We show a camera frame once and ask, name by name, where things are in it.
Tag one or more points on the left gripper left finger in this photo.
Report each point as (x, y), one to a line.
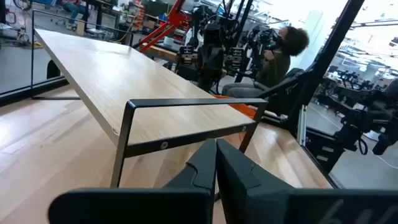
(174, 202)

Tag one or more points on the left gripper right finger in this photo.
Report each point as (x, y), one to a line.
(264, 205)

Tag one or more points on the orange plastic basket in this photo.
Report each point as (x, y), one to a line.
(242, 109)

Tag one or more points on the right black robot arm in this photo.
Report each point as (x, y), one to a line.
(211, 31)

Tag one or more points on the black background robot arm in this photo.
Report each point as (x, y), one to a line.
(354, 121)

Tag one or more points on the person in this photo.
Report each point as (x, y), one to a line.
(74, 9)
(276, 68)

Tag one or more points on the black office chair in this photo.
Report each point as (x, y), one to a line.
(289, 81)

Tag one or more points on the wooden shelf black metal frame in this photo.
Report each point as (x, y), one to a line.
(124, 77)

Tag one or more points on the silver aluminium post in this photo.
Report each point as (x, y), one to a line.
(302, 124)

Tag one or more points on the black table frame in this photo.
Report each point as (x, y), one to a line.
(330, 46)

